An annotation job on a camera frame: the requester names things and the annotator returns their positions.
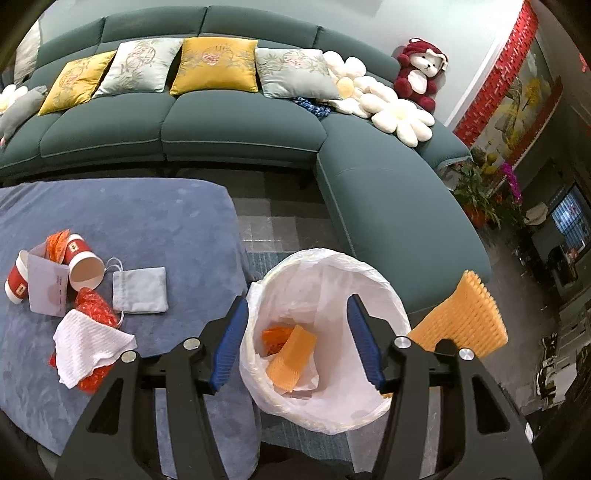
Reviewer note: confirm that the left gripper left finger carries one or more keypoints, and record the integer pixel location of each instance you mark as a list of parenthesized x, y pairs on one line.
[(221, 339)]

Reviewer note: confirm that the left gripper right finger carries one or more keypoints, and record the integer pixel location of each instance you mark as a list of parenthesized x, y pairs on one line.
[(373, 338)]

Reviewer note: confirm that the orange foam sheet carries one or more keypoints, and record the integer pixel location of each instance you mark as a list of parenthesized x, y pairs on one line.
[(293, 368), (469, 316)]

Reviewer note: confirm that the red white paper cup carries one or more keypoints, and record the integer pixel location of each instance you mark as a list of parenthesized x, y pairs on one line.
[(16, 284), (86, 269)]

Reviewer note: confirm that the orange plastic bag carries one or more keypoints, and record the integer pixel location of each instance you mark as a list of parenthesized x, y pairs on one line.
[(274, 338)]

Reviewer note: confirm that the white lined trash bin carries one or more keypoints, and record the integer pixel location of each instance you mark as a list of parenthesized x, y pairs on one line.
[(310, 288)]

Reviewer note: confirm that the blue grey table cloth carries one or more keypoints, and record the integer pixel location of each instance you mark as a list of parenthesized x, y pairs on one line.
[(177, 260)]

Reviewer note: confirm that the red mesh foam wrapper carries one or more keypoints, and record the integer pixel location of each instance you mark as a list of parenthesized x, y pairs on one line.
[(92, 304)]

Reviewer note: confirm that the potted pink orchid plant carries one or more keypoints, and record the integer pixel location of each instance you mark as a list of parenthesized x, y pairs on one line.
[(488, 192)]

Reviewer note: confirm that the orange wrapper in box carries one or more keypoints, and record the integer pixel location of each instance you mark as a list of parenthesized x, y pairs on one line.
[(55, 246)]

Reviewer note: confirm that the television screen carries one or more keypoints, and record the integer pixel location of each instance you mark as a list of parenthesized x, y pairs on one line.
[(572, 219)]

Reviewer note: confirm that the white flower cushion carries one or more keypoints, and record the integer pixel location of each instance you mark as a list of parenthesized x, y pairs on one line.
[(9, 95), (344, 72), (373, 100)]

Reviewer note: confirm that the dark green sectional sofa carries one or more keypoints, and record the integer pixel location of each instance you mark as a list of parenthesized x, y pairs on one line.
[(387, 201)]

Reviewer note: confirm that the red white plush monkey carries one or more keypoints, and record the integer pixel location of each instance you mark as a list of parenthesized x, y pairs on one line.
[(422, 64)]

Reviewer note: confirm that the right grey embroidered cushion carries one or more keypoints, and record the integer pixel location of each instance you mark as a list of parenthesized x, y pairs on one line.
[(290, 73)]

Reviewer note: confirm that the grey embroidered cushion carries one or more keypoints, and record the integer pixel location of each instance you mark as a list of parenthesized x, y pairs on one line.
[(290, 73), (140, 66)]

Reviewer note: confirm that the middle yellow cushion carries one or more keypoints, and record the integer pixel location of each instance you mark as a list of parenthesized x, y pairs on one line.
[(219, 63)]

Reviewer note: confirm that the yellow cushion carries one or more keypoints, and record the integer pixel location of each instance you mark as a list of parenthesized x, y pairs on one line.
[(76, 83), (219, 63)]

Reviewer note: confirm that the left grey embroidered cushion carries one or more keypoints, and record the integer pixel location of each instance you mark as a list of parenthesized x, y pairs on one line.
[(140, 66)]

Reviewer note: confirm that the left yellow cushion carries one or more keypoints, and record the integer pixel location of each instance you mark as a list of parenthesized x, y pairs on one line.
[(76, 83)]

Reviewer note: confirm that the grey plush toy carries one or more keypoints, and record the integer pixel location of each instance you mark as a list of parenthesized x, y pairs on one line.
[(20, 111)]

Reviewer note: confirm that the left white flower cushion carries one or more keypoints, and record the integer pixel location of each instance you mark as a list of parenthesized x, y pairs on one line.
[(9, 95)]

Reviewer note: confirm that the grey drawstring pouch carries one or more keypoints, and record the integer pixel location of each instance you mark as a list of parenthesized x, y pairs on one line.
[(139, 291)]

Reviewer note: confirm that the red framed wall painting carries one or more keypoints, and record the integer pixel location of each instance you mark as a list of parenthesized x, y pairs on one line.
[(515, 102)]

